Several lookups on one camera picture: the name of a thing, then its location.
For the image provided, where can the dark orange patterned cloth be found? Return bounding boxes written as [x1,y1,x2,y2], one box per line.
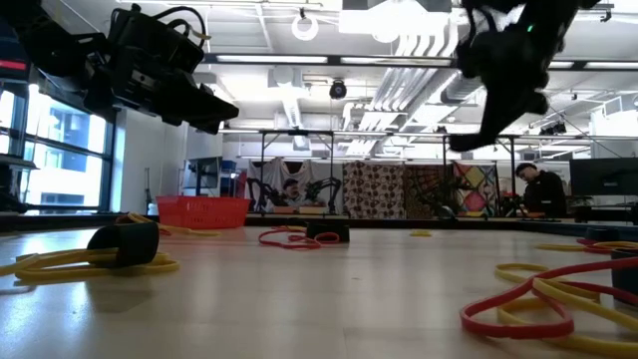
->
[403,164,458,219]

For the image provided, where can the red plastic basket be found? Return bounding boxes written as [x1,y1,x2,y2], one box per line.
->
[156,194,252,231]

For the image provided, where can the dark screen on stand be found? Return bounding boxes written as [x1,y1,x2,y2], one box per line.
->
[184,156,224,197]

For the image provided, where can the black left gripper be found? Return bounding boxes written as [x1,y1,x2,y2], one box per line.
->
[84,4,239,135]

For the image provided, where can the person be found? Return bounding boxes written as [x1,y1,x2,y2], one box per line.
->
[514,162,568,219]
[280,178,306,208]

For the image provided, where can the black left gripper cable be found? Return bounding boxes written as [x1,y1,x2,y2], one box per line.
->
[152,4,208,37]

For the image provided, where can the blue storage boxes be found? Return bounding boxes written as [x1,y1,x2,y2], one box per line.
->
[220,159,238,196]

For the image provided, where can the black overhead light beam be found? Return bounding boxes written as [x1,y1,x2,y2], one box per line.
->
[201,51,638,72]

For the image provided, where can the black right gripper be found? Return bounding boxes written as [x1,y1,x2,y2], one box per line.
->
[449,22,567,153]

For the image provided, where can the red rubber band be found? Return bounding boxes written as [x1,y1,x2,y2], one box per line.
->
[459,255,638,341]
[257,225,342,251]
[575,236,638,255]

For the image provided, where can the brown circle patterned cloth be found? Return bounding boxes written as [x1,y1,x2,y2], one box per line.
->
[342,160,407,220]

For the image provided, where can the black distant workstation frame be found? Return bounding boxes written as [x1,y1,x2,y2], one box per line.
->
[257,129,518,216]

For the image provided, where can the black wide rubber band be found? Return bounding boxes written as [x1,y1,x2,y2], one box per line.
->
[583,226,623,245]
[609,248,638,306]
[86,221,160,269]
[305,220,351,244]

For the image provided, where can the grey desk top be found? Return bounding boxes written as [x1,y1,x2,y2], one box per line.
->
[0,153,42,172]

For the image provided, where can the dark monitor with red bar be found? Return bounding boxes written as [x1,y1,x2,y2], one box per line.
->
[0,24,31,84]

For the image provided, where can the colourful geometric cloth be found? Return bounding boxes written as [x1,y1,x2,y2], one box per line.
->
[452,161,499,217]

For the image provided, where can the black ceiling spotlight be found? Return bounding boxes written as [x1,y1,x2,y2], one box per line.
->
[328,78,349,101]
[539,121,568,137]

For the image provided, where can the white draped cloth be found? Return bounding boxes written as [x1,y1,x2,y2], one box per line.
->
[245,158,323,201]

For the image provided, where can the silver ventilation duct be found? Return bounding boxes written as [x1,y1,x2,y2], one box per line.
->
[441,74,487,106]

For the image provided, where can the white ring light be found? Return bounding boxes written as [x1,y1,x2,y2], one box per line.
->
[290,13,320,43]

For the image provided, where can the dark window frame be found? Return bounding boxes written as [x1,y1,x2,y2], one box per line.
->
[0,84,121,216]

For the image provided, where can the black computer monitor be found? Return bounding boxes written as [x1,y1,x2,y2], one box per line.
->
[568,157,638,197]

